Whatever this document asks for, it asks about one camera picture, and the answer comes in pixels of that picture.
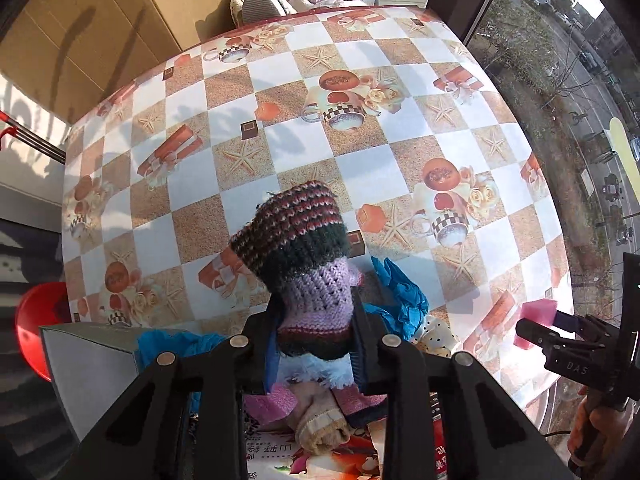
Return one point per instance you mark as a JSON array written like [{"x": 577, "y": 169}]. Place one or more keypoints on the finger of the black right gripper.
[
  {"x": 530, "y": 334},
  {"x": 570, "y": 323}
]

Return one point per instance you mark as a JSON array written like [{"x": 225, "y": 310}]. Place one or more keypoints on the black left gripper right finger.
[{"x": 486, "y": 435}]

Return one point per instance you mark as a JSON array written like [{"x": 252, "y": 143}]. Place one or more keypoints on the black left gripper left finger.
[{"x": 141, "y": 435}]

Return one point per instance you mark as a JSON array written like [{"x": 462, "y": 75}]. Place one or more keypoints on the striped knitted sock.
[{"x": 297, "y": 245}]

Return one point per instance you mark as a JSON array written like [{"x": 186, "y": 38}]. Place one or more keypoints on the person's right hand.
[{"x": 611, "y": 424}]

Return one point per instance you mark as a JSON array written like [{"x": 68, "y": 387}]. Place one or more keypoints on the red patterned tissue box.
[{"x": 439, "y": 440}]

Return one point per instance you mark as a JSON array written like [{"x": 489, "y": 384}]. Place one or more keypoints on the grey-green cardboard box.
[{"x": 90, "y": 365}]

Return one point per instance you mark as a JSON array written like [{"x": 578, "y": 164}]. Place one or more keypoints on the blue cloth near box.
[{"x": 182, "y": 344}]

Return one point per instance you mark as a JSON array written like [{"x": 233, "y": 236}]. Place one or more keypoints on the white polka dot cloth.
[{"x": 435, "y": 337}]

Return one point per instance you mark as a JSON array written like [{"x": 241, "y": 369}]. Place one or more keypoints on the floral tissue pack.
[{"x": 273, "y": 453}]

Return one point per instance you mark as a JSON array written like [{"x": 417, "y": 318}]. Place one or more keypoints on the maroon striped sock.
[{"x": 358, "y": 409}]

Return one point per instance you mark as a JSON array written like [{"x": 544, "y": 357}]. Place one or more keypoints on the blue cloth on right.
[{"x": 405, "y": 316}]

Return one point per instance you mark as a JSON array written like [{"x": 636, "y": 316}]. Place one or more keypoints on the light blue fluffy plush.
[{"x": 332, "y": 374}]

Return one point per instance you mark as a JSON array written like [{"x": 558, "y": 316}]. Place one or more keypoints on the beige rolled sock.
[{"x": 318, "y": 423}]

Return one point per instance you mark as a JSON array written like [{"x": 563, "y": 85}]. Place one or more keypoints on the red plastic stool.
[{"x": 43, "y": 305}]

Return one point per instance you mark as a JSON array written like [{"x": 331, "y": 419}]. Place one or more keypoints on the checkered patterned tablecloth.
[{"x": 427, "y": 163}]

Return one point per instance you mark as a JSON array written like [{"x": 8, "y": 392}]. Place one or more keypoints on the brown cardboard box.
[{"x": 68, "y": 55}]

